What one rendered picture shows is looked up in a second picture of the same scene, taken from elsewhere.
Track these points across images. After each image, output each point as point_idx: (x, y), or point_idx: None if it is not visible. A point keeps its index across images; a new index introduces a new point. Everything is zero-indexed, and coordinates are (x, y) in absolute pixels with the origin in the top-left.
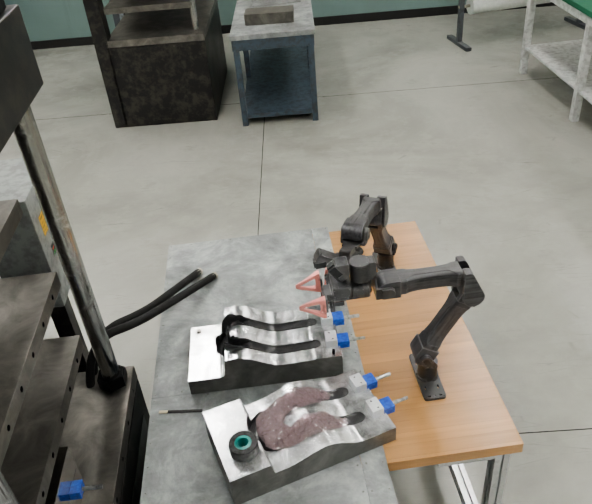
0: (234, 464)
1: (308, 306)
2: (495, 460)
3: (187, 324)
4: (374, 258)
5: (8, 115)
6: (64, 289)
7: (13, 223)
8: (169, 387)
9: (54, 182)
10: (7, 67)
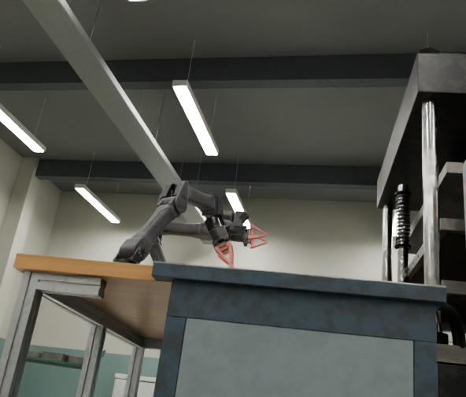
0: None
1: (261, 239)
2: (144, 350)
3: None
4: None
5: (404, 120)
6: None
7: (441, 176)
8: None
9: (422, 152)
10: (408, 96)
